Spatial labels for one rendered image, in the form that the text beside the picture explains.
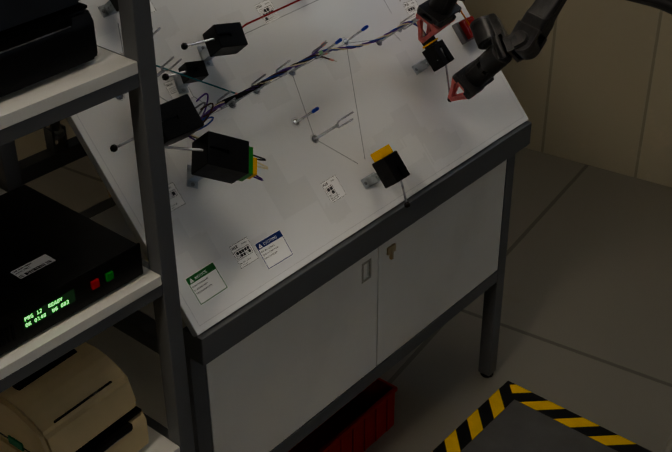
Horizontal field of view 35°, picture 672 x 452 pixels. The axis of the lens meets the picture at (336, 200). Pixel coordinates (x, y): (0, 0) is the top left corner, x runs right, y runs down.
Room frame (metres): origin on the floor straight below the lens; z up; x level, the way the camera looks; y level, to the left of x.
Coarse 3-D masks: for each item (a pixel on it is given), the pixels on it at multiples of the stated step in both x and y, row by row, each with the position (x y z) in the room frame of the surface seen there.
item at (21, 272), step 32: (32, 192) 1.69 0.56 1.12; (0, 224) 1.58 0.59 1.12; (32, 224) 1.58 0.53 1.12; (64, 224) 1.58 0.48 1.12; (96, 224) 1.58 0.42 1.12; (0, 256) 1.48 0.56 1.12; (32, 256) 1.48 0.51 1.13; (64, 256) 1.48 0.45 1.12; (96, 256) 1.48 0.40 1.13; (128, 256) 1.50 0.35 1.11; (0, 288) 1.39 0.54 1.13; (32, 288) 1.39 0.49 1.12; (64, 288) 1.40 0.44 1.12; (96, 288) 1.44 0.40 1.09; (0, 320) 1.31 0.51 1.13; (32, 320) 1.35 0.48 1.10; (0, 352) 1.30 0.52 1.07
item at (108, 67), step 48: (144, 0) 1.54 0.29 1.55; (144, 48) 1.53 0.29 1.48; (48, 96) 1.39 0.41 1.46; (96, 96) 1.46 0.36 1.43; (144, 96) 1.52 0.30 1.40; (0, 144) 1.33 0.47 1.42; (144, 144) 1.52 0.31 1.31; (0, 192) 1.81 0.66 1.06; (144, 192) 1.53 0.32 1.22; (144, 288) 1.49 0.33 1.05; (48, 336) 1.35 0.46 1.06; (0, 384) 1.27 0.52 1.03; (192, 432) 1.54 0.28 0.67
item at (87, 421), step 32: (96, 352) 1.57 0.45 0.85; (32, 384) 1.48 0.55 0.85; (64, 384) 1.49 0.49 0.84; (96, 384) 1.50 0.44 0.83; (128, 384) 1.53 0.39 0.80; (0, 416) 1.45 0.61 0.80; (32, 416) 1.41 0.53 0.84; (64, 416) 1.43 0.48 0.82; (96, 416) 1.46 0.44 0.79; (128, 416) 1.50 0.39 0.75; (0, 448) 1.46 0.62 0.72; (32, 448) 1.40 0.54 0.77; (64, 448) 1.39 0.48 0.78; (96, 448) 1.42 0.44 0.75; (128, 448) 1.47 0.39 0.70
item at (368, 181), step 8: (392, 152) 2.04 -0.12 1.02; (384, 160) 2.01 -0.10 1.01; (392, 160) 2.02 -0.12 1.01; (400, 160) 2.03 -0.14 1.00; (376, 168) 2.02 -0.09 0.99; (384, 168) 2.01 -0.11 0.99; (392, 168) 2.01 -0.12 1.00; (400, 168) 2.02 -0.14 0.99; (368, 176) 2.07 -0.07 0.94; (376, 176) 2.04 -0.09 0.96; (384, 176) 2.01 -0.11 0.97; (392, 176) 2.00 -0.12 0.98; (400, 176) 2.00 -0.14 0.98; (368, 184) 2.05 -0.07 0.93; (384, 184) 2.01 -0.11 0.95; (392, 184) 2.00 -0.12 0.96
